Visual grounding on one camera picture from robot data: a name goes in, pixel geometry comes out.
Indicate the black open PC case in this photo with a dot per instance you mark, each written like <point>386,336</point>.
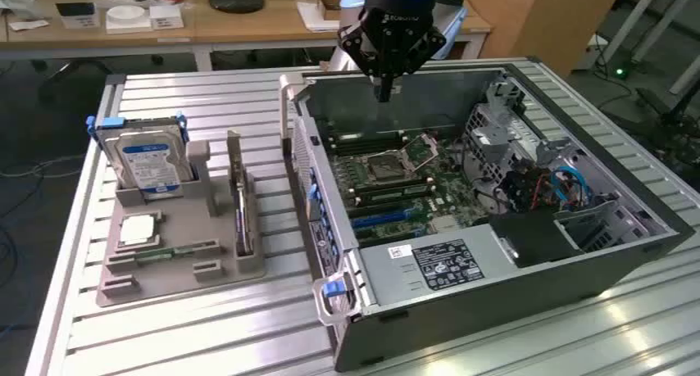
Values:
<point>491,310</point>

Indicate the CPU socket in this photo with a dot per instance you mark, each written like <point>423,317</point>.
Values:
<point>384,167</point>

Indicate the hard disk with blue caddy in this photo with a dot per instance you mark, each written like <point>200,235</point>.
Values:
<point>144,163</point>

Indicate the blue card retainer clip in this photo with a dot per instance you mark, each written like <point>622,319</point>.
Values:
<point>312,191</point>
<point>320,212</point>

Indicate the small white labelled box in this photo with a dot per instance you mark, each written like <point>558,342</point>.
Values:
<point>164,13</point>

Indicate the green motherboard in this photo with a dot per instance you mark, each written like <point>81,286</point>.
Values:
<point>436,187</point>

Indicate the silver CPU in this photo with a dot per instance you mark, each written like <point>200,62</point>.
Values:
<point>136,228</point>

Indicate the RAM stick in motherboard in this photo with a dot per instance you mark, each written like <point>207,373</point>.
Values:
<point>392,193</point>

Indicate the black office chair base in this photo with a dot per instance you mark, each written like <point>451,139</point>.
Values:
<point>81,66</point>

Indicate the white box with round dish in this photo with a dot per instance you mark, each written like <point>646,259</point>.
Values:
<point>128,15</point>

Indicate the metal disk bay cage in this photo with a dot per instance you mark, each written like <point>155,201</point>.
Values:
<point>491,142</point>

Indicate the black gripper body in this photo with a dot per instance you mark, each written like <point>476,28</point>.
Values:
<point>395,32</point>

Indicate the grey power supply unit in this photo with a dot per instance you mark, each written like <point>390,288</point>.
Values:
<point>392,269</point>

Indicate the white booklet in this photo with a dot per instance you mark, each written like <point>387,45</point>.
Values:
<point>313,17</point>

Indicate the long expansion slot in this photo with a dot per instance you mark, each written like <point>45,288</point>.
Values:
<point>382,218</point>

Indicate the wooden desk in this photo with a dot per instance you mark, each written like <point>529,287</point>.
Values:
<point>245,28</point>

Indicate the metal socket cover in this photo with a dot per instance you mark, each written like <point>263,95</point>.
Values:
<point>423,150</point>

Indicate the white paper slip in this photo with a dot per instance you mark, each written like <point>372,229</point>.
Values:
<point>26,25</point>

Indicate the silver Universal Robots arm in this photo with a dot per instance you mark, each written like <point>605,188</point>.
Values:
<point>344,52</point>

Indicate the power strip green light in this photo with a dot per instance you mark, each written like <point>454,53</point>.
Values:
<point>618,71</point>

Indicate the metal bay bracket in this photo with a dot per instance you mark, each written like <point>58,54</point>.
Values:
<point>601,228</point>

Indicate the black stand base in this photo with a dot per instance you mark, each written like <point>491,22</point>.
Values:
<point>650,99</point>

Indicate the green loose RAM stick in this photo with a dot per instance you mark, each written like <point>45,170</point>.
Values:
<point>164,254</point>

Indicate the white table frame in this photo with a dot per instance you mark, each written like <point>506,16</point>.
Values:
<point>684,73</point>

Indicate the blue case release latch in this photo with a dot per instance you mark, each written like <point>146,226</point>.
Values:
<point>334,290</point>

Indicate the green graphics card black cooler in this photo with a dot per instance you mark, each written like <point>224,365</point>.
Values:
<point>240,212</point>

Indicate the white box black top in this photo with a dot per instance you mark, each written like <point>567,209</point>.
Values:
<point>76,9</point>

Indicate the wooden cabinet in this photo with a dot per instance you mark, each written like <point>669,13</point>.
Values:
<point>546,24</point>

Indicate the grey parts rack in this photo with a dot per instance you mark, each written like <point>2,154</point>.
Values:
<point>180,228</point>

